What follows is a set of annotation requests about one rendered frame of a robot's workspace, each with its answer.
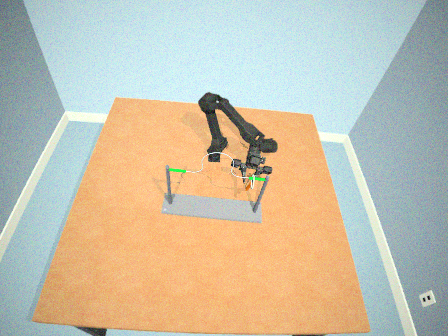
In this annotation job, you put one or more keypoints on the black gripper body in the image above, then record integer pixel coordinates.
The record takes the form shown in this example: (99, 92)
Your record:
(266, 169)

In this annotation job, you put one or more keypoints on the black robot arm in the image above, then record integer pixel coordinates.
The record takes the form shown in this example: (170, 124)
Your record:
(247, 130)

